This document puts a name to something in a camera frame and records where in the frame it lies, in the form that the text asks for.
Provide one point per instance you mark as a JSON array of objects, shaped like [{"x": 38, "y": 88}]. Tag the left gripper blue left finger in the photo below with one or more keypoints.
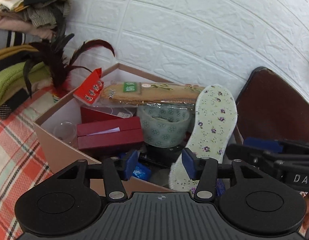
[{"x": 130, "y": 161}]

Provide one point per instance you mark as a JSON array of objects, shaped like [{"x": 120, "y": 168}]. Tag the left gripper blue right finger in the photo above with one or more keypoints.
[{"x": 190, "y": 161}]

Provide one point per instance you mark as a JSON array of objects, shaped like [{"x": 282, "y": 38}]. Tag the brown cardboard box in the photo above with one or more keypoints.
[{"x": 165, "y": 163}]

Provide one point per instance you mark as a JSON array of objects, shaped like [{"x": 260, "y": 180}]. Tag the dark red gift box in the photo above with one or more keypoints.
[{"x": 113, "y": 134}]

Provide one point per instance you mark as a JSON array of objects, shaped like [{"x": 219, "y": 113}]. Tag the floral white insole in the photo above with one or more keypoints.
[{"x": 215, "y": 120}]

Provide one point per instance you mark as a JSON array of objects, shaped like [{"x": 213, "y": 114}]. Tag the dark brown headboard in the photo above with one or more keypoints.
[{"x": 270, "y": 108}]

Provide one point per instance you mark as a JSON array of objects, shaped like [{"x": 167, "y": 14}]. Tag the clear glass cup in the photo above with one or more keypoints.
[{"x": 65, "y": 131}]

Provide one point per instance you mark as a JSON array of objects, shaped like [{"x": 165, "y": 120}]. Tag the red packet with characters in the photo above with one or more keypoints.
[{"x": 90, "y": 89}]

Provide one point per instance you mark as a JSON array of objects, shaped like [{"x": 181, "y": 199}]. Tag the plaid red green blanket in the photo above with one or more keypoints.
[{"x": 22, "y": 161}]

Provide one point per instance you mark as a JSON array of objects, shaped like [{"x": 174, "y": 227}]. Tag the pile of folded clothes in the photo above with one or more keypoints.
[{"x": 23, "y": 22}]

